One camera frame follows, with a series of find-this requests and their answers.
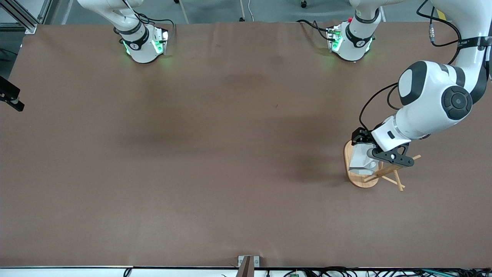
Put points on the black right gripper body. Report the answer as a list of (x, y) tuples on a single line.
[(9, 94)]

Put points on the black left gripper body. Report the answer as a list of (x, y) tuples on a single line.
[(361, 135)]

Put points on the white angular cup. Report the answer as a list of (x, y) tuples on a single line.
[(359, 161)]

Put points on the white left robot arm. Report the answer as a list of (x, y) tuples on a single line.
[(426, 100)]

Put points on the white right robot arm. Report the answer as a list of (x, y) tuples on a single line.
[(142, 52)]

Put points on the wooden cup rack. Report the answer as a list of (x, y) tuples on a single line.
[(361, 181)]

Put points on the metal base connector plate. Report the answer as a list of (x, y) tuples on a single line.
[(332, 36), (163, 38)]

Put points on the brown table cover sheet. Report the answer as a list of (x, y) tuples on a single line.
[(246, 154)]

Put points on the grey metal leg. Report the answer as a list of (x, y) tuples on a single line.
[(242, 11), (184, 13)]

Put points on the aluminium frame post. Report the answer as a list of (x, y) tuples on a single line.
[(23, 19)]

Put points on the metal table edge bracket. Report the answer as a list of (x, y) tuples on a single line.
[(248, 265)]

